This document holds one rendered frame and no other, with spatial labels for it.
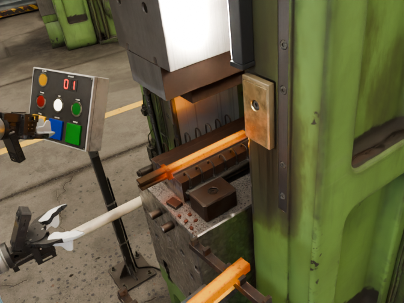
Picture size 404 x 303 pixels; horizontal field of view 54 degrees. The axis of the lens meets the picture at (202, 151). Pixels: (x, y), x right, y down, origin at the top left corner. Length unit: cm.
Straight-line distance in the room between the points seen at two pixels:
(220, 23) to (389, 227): 84
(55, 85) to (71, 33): 436
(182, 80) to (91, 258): 162
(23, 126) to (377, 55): 104
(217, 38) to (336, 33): 36
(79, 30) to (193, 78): 498
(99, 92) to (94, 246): 124
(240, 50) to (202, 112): 62
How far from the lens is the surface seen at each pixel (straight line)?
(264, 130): 93
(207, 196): 115
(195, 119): 146
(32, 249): 115
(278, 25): 83
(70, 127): 156
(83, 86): 153
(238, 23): 86
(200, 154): 127
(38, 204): 302
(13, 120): 137
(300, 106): 86
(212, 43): 101
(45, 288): 243
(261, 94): 89
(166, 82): 102
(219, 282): 90
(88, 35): 602
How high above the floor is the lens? 173
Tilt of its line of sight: 34 degrees down
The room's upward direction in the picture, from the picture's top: 8 degrees counter-clockwise
